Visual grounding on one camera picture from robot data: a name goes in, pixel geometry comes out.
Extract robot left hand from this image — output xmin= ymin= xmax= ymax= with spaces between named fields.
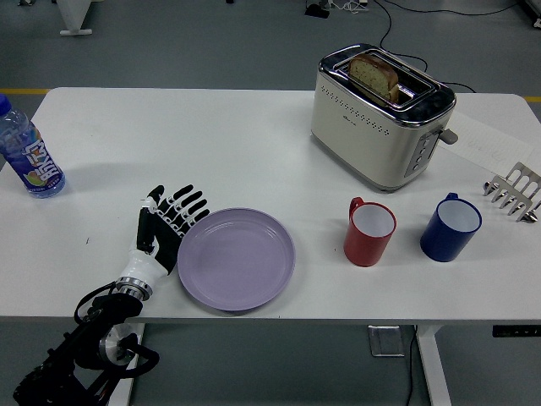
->
xmin=116 ymin=183 xmax=211 ymax=289

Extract purple round plate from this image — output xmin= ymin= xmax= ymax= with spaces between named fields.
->
xmin=177 ymin=206 xmax=297 ymax=313

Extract blue drink bottle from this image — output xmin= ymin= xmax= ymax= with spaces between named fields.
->
xmin=0 ymin=93 xmax=67 ymax=200

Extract red mug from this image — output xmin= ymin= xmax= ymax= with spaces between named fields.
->
xmin=342 ymin=196 xmax=398 ymax=268

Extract cream steel toaster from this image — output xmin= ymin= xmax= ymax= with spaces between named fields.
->
xmin=309 ymin=41 xmax=460 ymax=195

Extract white furniture foot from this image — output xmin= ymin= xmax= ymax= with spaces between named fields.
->
xmin=56 ymin=0 xmax=93 ymax=36

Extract toasted bread slice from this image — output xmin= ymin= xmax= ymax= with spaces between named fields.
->
xmin=347 ymin=52 xmax=401 ymax=104

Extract black floor device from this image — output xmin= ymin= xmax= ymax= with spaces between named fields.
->
xmin=303 ymin=3 xmax=331 ymax=19

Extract blue mug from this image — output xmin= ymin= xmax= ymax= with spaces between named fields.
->
xmin=419 ymin=192 xmax=484 ymax=264

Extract white paper sheet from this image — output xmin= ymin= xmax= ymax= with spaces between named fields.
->
xmin=439 ymin=111 xmax=535 ymax=176

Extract silver metal rack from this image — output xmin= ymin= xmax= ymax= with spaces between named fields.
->
xmin=481 ymin=162 xmax=541 ymax=224

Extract black table control panel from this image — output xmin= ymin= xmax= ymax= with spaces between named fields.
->
xmin=491 ymin=325 xmax=541 ymax=339

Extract white furniture piece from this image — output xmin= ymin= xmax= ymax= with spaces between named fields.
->
xmin=518 ymin=0 xmax=541 ymax=30

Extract clear plastic bracket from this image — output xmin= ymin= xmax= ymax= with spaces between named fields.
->
xmin=367 ymin=324 xmax=407 ymax=359

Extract black cable under table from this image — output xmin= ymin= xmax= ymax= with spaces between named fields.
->
xmin=406 ymin=324 xmax=418 ymax=406

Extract white floor cables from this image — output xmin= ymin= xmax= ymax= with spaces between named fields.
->
xmin=329 ymin=0 xmax=369 ymax=14

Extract black toaster power cable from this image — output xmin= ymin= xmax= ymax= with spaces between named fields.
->
xmin=374 ymin=0 xmax=477 ymax=94

